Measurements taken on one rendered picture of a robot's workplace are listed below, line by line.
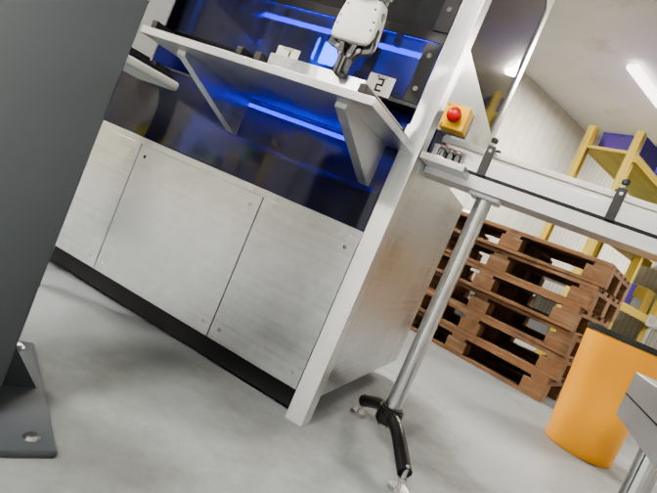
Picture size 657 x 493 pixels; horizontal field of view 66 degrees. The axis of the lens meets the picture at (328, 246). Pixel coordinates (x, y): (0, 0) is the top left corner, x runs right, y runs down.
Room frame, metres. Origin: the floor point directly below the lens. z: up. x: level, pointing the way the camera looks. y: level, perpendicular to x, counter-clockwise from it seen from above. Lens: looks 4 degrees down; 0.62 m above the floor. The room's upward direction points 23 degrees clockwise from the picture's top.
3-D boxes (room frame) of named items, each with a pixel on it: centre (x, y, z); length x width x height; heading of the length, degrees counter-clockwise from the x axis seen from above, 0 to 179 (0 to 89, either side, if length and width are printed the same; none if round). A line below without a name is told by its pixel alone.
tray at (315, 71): (1.34, 0.12, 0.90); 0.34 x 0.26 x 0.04; 158
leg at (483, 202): (1.54, -0.38, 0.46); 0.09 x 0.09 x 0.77; 68
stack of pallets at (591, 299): (4.08, -1.48, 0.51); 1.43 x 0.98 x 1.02; 50
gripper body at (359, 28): (1.14, 0.13, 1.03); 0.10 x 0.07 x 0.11; 68
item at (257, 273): (2.30, 0.64, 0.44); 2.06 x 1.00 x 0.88; 68
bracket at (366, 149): (1.34, 0.04, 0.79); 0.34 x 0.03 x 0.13; 158
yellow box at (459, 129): (1.46, -0.19, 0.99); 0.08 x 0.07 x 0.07; 158
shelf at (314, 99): (1.44, 0.27, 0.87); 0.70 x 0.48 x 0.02; 68
